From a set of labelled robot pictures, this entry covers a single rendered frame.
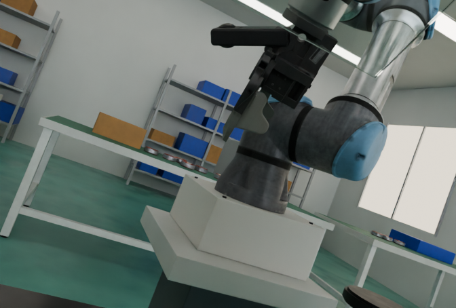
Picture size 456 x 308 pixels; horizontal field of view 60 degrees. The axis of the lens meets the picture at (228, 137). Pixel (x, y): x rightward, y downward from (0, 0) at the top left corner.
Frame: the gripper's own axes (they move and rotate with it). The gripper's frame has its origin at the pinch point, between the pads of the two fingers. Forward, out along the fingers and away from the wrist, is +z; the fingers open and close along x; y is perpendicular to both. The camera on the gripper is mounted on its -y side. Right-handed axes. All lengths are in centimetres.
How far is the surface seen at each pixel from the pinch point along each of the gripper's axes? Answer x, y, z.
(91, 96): 496, -232, 268
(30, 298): -40.4, -4.4, 3.4
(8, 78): 402, -311, 262
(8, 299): -41.6, -5.4, 3.0
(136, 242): 144, -19, 159
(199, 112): 527, -71, 207
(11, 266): 81, -62, 159
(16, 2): 436, -355, 172
